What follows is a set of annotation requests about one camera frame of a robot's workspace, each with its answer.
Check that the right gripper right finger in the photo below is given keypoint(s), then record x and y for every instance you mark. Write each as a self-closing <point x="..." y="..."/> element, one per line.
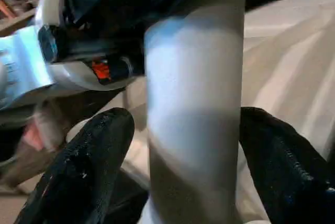
<point x="288" y="177"/>

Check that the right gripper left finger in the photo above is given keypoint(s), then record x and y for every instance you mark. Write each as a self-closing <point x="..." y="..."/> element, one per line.
<point x="78" y="171"/>

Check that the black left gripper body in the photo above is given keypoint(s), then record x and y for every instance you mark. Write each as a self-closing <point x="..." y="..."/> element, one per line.
<point x="104" y="4"/>

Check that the white plastic table top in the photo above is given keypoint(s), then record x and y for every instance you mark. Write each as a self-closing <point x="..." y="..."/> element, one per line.
<point x="282" y="67"/>

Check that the white plastic table leg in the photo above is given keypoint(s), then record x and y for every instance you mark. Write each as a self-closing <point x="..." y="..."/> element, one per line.
<point x="193" y="103"/>

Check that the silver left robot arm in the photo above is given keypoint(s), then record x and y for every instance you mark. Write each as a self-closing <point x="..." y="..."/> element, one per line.
<point x="21" y="67"/>

